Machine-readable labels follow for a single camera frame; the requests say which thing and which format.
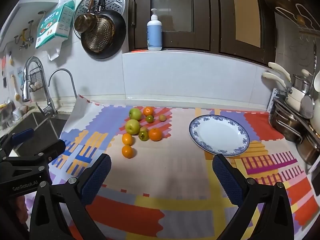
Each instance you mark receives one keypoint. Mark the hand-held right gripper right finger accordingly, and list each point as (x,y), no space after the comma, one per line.
(227,177)

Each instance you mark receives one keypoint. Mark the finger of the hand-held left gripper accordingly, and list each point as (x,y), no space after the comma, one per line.
(50,150)
(23,134)

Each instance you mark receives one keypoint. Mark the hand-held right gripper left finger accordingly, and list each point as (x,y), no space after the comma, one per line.
(96,177)

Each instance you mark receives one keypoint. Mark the orange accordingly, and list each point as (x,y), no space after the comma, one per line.
(127,151)
(127,139)
(148,110)
(155,134)

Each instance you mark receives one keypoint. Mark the blue-rimmed white plate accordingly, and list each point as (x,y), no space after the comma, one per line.
(220,135)

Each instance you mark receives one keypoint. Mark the small green fruit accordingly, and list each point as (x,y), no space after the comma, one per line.
(143,137)

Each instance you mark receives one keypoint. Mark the small reddish-green fruit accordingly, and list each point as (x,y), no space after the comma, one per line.
(143,129)

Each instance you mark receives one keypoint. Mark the small green apple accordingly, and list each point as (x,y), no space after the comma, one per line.
(135,113)

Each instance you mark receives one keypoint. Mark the green tangerine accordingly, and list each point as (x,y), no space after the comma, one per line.
(149,119)

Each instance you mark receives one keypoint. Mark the small yellow-green fruit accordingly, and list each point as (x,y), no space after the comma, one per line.
(162,117)

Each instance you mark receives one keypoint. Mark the steel sink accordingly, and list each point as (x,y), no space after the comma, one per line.
(37,123)

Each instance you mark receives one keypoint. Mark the dish brush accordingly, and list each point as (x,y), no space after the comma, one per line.
(17,96)

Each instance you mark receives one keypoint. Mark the chrome pull-down faucet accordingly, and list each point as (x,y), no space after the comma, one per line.
(47,102)

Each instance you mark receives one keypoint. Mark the colourful printed mat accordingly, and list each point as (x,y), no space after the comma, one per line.
(160,170)

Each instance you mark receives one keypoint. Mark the chrome gooseneck faucet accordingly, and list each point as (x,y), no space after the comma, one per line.
(72,85)

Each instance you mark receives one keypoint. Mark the large steel pot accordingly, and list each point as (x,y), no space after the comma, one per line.
(282,120)

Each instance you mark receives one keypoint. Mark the white plastic bag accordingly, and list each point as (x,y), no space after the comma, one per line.
(53,52)

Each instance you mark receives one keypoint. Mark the steel spatula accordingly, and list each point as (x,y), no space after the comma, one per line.
(307,106)

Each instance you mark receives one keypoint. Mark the teal cardboard box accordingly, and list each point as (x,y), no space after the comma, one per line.
(50,27)

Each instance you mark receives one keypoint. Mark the steel pot with lid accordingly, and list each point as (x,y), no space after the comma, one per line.
(300,82)

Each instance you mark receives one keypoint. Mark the brass strainer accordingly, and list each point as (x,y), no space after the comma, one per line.
(100,36)

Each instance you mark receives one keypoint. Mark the small copper saucepan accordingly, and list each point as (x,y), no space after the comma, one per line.
(83,22)

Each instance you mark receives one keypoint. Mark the black frying pan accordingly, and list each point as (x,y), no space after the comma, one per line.
(120,30)

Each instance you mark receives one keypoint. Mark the blue pump bottle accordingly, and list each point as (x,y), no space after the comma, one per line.
(154,35)

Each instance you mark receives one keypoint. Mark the round brass lid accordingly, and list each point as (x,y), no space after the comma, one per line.
(280,0)

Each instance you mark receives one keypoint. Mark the wall-mounted brass tap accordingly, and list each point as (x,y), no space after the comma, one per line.
(25,40)

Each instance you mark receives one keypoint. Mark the dark wooden window frame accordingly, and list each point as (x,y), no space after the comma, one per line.
(212,17)

